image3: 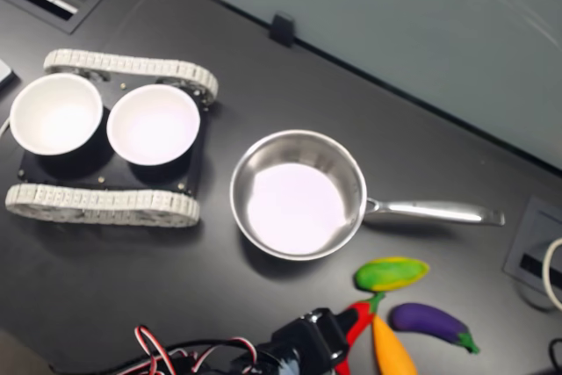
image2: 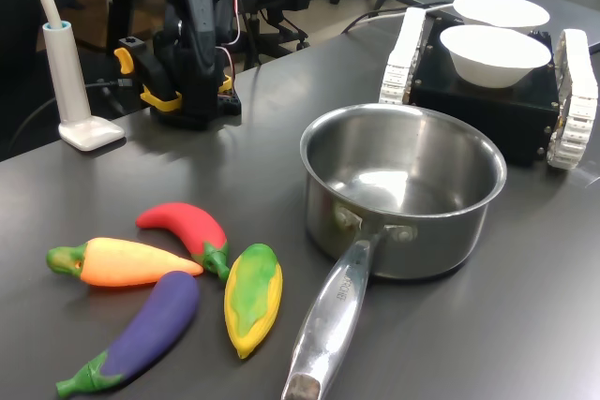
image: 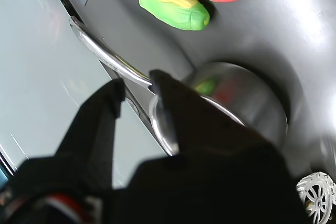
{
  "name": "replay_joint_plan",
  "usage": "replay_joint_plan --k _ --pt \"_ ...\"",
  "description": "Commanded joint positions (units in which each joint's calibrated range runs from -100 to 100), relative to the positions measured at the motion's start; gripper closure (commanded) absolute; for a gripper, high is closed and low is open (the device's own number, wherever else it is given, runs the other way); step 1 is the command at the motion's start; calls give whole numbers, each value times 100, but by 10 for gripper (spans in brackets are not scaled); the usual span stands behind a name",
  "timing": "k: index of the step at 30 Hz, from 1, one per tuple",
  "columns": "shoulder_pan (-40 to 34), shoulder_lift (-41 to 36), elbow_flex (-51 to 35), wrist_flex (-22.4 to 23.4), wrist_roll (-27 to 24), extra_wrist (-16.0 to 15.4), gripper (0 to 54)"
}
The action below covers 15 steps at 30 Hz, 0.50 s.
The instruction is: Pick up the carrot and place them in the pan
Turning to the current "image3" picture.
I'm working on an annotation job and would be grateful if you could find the white cable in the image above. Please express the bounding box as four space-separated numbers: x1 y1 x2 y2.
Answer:
542 237 562 310

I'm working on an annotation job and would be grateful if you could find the yellow green toy corn cob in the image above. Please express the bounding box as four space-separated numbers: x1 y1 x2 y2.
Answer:
354 256 430 293

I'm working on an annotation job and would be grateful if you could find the orange toy carrot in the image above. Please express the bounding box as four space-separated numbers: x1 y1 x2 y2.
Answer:
371 315 419 375

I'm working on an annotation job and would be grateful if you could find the red toy chilli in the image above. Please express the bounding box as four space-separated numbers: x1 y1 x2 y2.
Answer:
335 290 386 375

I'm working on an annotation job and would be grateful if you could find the tracked vehicle with white tracks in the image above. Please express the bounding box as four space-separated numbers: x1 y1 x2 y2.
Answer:
4 48 220 229

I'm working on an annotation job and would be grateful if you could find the purple toy aubergine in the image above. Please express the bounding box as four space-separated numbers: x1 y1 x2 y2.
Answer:
390 302 481 354

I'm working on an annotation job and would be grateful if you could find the frosted glass desk partition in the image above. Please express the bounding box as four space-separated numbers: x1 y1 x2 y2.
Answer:
214 0 562 172

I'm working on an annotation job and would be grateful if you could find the black partition bracket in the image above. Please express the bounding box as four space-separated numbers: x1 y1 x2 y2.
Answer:
268 12 296 47

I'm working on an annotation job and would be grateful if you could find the white bowl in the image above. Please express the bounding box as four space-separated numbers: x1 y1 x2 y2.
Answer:
9 74 105 156
106 83 202 167

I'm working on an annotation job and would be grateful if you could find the steel pan with long handle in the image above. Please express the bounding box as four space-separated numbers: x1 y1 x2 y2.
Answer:
229 129 506 262

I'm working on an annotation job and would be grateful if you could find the grey desk cable box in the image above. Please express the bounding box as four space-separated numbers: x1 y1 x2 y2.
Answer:
502 196 562 301

